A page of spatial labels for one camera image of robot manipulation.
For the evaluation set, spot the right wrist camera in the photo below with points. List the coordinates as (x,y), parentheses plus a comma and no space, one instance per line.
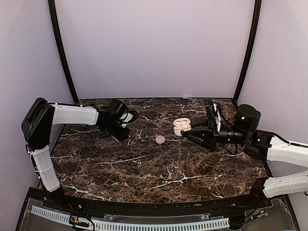
(213,116)

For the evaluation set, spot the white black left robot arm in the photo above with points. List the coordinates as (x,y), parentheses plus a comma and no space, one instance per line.
(43,115)

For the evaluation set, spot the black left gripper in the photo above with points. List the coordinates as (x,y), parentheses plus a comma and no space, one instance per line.
(122,136)

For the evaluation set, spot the pink earbud charging case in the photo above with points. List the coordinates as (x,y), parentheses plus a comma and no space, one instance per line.
(160,139)

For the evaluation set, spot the black frame post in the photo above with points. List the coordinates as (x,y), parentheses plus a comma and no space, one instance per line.
(248,52)
(61,51)

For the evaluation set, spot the black right frame post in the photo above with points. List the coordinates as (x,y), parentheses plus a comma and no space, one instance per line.
(248,52)

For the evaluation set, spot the white slotted cable duct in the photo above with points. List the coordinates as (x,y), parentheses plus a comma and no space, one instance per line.
(133,223)

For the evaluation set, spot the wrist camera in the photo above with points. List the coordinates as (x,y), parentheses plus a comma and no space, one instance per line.
(213,116)
(128,118)

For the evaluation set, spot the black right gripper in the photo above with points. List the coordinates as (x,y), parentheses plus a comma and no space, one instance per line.
(208,132)

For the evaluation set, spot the black front aluminium rail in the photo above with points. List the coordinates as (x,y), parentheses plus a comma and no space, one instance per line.
(234,206)

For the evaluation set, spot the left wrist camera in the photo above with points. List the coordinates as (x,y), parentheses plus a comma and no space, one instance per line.
(128,118)

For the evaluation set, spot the white charging case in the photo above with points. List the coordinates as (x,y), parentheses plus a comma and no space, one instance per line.
(181,124)

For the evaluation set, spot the black left frame post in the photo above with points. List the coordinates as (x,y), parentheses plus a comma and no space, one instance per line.
(61,51)

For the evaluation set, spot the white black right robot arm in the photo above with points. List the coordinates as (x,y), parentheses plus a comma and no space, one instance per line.
(257,144)

